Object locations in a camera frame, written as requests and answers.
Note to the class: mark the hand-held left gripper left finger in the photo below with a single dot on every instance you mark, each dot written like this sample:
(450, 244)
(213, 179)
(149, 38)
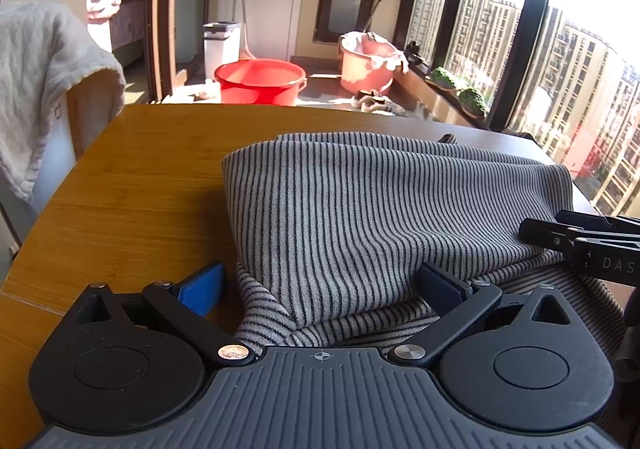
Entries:
(202, 286)

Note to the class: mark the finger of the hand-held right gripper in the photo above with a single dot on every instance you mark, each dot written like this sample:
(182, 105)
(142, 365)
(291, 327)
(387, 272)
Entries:
(545, 231)
(600, 223)

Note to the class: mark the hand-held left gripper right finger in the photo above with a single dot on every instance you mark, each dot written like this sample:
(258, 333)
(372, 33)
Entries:
(442, 286)

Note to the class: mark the grey black striped shirt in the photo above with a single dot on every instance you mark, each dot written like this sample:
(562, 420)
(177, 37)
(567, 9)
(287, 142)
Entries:
(350, 209)

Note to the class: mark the green potted plant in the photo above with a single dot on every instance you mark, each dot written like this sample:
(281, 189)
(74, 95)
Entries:
(444, 78)
(472, 101)

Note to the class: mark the crumpled brown cloth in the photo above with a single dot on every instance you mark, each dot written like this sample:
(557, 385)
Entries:
(372, 101)

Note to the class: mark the black framed window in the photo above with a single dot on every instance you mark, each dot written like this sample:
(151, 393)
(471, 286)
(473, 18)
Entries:
(535, 29)

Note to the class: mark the white chair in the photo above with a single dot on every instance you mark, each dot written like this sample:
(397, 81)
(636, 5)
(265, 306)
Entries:
(95, 114)

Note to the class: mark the red plastic basin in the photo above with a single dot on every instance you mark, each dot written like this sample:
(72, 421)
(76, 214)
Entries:
(260, 86)

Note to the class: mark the small dark object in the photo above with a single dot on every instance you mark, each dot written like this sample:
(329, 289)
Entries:
(415, 51)

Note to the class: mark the white cloth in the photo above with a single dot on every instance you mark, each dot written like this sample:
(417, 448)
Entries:
(392, 61)

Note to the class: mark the pink plastic bucket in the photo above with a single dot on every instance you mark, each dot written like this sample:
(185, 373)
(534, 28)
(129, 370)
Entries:
(365, 69)

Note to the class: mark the white trash bin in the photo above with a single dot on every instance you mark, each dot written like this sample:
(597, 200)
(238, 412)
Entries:
(220, 54)

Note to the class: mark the white towel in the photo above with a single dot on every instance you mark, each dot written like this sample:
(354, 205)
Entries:
(45, 79)

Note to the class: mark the bed with pink bedding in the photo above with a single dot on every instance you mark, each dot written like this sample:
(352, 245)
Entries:
(125, 29)

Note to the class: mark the orange broom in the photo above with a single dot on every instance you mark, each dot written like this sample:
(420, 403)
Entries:
(244, 4)

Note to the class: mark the brown sliding door frame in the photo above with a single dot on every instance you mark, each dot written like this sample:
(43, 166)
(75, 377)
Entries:
(160, 4)

